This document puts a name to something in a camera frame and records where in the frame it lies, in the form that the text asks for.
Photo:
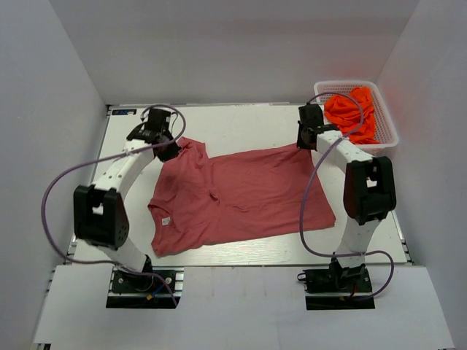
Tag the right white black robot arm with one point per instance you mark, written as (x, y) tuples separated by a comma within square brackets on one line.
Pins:
[(369, 189)]

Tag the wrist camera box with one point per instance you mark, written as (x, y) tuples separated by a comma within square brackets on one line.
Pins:
[(311, 115), (154, 129)]

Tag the small blue label sticker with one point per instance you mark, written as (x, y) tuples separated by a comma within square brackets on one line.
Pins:
[(124, 112)]

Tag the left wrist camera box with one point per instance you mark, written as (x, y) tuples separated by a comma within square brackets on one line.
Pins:
[(154, 129)]

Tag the orange crumpled t-shirt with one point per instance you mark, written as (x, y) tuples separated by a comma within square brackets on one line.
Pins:
[(343, 113)]

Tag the white perforated plastic basket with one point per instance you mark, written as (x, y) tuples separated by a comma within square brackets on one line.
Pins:
[(385, 132)]

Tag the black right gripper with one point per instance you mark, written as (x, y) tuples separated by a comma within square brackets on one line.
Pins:
[(300, 142)]

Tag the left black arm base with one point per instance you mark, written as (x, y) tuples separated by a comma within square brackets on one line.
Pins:
[(128, 291)]

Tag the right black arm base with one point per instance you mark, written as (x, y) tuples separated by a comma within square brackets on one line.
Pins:
[(336, 288)]

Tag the pink red t-shirt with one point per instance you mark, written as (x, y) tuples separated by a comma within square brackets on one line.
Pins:
[(200, 200)]

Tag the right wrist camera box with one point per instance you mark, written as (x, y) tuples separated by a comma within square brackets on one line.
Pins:
[(311, 115)]

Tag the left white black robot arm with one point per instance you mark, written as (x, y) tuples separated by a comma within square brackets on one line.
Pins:
[(100, 217)]

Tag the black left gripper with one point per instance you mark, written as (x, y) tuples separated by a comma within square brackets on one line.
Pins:
[(172, 153)]

